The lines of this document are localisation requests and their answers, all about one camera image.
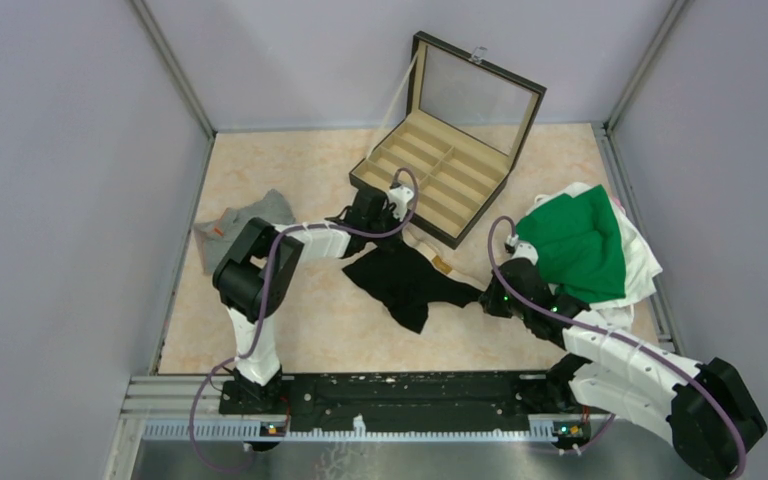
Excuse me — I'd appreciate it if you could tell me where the black underwear with beige waistband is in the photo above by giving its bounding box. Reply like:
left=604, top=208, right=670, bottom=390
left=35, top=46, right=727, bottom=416
left=343, top=229, right=486, bottom=334

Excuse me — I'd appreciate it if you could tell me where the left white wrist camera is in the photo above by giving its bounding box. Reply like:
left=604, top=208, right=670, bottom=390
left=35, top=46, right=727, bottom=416
left=386, top=185, right=416, bottom=221

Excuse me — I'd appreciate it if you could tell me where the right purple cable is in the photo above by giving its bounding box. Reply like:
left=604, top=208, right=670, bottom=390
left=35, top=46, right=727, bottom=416
left=487, top=215, right=750, bottom=480

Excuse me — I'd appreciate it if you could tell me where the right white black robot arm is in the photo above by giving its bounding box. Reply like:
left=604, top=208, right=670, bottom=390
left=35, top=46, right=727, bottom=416
left=481, top=258, right=768, bottom=479

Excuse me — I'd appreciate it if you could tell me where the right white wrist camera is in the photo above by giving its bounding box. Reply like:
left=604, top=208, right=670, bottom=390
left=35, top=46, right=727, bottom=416
left=505, top=239, right=539, bottom=265

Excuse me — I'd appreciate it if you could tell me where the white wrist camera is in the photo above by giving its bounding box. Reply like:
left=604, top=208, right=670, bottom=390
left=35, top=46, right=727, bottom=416
left=386, top=185, right=416, bottom=221
left=505, top=239, right=539, bottom=265

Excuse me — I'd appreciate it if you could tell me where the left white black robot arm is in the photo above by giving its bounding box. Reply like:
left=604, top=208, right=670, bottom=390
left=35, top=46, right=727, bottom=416
left=212, top=183, right=418, bottom=414

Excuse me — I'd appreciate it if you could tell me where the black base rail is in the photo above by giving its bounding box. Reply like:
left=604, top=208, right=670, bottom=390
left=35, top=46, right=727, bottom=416
left=218, top=370, right=584, bottom=433

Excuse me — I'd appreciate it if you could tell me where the white cloth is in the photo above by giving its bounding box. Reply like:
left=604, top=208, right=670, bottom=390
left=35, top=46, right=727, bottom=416
left=525, top=182, right=663, bottom=331

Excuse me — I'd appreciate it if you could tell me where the purple cable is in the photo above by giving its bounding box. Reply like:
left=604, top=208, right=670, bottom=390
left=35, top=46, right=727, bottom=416
left=487, top=215, right=750, bottom=480
left=187, top=166, right=421, bottom=476

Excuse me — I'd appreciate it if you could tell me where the green cloth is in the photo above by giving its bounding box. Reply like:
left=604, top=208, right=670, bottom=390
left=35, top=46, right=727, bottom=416
left=516, top=185, right=626, bottom=304

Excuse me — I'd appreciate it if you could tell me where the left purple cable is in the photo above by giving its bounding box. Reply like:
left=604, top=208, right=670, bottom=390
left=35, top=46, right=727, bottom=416
left=187, top=166, right=421, bottom=476

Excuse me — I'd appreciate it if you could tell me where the black leather compartment box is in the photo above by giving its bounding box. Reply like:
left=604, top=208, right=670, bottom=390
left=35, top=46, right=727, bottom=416
left=349, top=31, right=547, bottom=249

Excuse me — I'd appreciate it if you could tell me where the grey striped underwear orange trim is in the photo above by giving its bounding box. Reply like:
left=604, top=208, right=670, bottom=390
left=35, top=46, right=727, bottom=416
left=192, top=189, right=296, bottom=275

